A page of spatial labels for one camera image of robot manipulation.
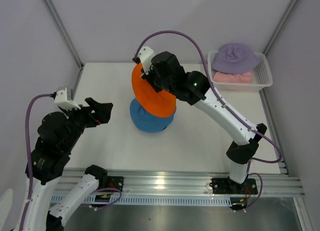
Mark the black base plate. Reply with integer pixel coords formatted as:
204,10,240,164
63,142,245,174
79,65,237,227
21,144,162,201
98,176,125,191
209,177,258,195

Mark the aluminium mounting rail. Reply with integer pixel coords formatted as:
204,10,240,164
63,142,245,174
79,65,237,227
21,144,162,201
51,150,306,198

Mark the blue bucket hat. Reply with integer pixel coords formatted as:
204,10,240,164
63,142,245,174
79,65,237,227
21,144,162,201
129,98,176,133

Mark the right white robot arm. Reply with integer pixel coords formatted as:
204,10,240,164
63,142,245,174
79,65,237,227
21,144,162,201
137,46,267,193

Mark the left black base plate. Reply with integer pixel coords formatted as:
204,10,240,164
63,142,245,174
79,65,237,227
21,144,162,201
98,176,125,191

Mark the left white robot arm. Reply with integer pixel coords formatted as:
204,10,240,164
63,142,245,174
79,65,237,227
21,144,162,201
14,97,122,231

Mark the white plastic basket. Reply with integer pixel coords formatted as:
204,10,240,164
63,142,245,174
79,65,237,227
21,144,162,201
212,52,273,92

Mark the pink bucket hat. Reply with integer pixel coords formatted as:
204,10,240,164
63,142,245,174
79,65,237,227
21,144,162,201
213,71,253,84

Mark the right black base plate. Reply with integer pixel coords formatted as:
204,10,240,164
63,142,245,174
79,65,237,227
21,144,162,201
209,177,258,195

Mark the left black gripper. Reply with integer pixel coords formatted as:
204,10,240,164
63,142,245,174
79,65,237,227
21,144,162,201
60,96,113,152

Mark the white slotted cable duct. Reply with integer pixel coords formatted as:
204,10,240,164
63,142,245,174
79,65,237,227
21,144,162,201
51,194,232,207

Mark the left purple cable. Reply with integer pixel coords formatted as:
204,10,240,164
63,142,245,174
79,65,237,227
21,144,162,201
18,91,123,231

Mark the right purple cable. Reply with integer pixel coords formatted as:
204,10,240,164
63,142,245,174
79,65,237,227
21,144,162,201
133,30,284,213

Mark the purple bucket hat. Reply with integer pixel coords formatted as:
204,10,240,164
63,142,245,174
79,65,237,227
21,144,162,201
211,43,261,75

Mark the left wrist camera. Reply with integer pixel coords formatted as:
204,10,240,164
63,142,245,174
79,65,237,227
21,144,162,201
54,86,81,111

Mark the purple cable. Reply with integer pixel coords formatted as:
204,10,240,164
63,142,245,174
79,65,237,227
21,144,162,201
18,91,123,231
133,30,284,213

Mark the orange bucket hat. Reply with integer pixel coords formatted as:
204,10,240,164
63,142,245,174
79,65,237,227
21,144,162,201
131,63,176,118

